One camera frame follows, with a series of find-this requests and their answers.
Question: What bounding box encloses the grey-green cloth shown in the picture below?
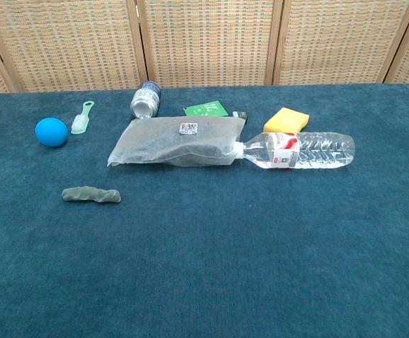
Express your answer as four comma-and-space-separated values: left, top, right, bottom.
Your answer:
61, 185, 122, 204

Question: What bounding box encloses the translucent bag with QR sticker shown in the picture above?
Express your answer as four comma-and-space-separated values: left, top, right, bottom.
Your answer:
106, 116, 246, 168

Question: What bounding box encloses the green paper packet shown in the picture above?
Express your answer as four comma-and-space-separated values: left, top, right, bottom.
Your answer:
182, 100, 227, 118

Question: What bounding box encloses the blue velvet table cloth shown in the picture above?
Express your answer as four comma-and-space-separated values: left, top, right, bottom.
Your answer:
0, 82, 409, 338

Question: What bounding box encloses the silver and blue can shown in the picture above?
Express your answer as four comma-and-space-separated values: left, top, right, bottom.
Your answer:
130, 81, 162, 120

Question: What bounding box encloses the yellow sponge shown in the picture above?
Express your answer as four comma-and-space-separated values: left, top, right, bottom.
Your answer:
263, 107, 311, 134

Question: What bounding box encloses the clear plastic water bottle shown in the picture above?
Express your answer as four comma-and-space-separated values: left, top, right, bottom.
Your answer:
234, 131, 356, 170

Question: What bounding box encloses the green brush with white bristles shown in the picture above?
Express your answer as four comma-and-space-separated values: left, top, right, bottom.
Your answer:
70, 101, 95, 135

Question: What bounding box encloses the blue rubber ball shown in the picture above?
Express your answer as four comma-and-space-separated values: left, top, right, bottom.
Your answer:
34, 117, 68, 147

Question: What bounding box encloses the woven rattan folding screen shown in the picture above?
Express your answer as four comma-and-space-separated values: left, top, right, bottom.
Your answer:
0, 0, 409, 95

